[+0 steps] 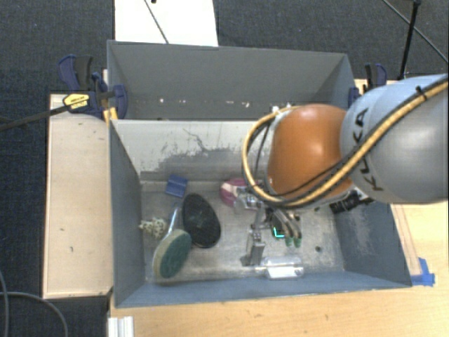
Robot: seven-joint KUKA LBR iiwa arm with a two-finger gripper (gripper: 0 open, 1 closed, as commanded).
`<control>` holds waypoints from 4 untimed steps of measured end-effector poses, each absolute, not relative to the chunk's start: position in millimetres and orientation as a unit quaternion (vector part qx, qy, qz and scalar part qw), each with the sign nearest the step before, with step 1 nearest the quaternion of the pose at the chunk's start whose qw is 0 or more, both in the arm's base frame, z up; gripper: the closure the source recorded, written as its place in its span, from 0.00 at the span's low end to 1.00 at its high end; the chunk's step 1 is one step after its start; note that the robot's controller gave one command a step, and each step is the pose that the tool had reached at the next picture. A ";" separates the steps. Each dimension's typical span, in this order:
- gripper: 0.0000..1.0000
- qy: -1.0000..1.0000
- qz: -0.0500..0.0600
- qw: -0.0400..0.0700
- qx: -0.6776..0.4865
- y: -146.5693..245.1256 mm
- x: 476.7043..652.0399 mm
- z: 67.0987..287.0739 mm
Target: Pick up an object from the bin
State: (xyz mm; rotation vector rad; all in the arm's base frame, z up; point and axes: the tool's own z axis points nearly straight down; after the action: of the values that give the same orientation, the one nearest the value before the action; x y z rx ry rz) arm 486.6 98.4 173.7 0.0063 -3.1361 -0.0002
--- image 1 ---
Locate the grey metal bin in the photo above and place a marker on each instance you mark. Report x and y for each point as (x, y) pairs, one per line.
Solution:
(217, 83)

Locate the pale wood flat board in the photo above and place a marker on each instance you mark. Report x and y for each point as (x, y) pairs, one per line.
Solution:
(79, 205)

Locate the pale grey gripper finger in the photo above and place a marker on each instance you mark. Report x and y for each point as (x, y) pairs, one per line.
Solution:
(246, 258)
(258, 253)

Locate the blue clip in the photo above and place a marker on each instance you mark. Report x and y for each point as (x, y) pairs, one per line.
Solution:
(176, 185)

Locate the green round sponge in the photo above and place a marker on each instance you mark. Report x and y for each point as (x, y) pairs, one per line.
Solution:
(172, 255)

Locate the black cylinder on white bracket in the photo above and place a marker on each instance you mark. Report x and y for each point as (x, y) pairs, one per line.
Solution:
(345, 204)

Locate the cream spotted toy animal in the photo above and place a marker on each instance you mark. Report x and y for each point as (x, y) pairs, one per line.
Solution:
(154, 226)

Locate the clear plastic box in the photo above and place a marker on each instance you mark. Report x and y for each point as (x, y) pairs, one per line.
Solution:
(282, 268)

